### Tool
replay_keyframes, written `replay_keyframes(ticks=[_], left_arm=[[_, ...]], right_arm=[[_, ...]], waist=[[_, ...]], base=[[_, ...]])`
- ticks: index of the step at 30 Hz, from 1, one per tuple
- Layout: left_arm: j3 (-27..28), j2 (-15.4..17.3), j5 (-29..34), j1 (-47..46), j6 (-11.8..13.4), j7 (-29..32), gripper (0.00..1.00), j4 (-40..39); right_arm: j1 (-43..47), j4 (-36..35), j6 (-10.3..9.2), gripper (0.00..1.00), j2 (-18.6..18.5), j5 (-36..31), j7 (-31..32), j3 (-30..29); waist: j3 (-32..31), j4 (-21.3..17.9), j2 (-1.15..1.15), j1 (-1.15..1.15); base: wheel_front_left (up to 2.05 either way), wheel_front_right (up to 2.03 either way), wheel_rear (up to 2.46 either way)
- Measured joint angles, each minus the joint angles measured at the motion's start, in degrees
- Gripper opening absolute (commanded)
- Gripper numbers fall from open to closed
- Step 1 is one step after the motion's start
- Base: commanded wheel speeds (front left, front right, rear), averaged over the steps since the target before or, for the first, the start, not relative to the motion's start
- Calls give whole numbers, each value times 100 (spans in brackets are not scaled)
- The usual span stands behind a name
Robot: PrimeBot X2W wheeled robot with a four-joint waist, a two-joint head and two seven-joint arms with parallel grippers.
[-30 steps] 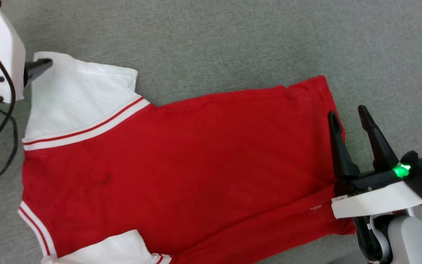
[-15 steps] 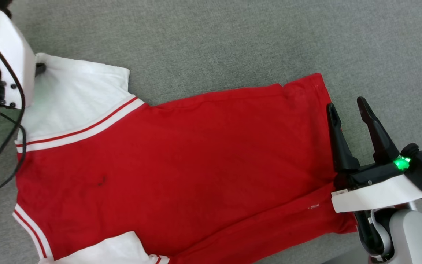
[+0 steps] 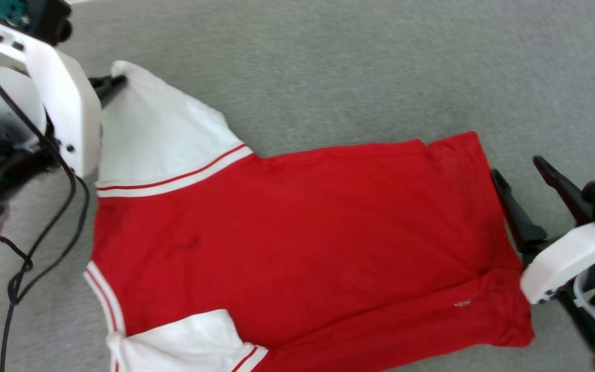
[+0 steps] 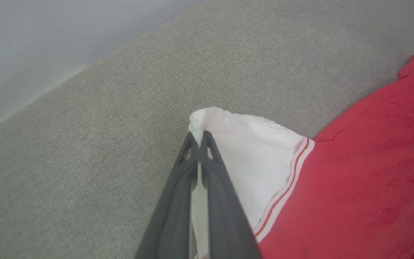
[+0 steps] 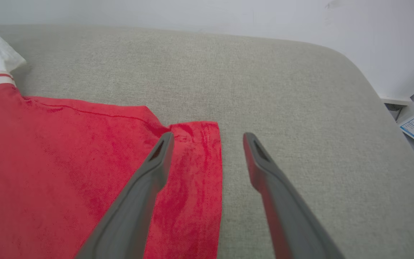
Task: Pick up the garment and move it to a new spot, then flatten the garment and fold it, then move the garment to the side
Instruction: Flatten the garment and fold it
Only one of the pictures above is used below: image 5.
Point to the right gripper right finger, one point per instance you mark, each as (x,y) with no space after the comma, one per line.
(286,216)

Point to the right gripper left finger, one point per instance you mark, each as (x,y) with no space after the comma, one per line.
(135,212)

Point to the grey fabric sofa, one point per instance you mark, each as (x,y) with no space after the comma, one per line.
(300,108)

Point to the red and white shirt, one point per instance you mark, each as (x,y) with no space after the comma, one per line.
(49,162)

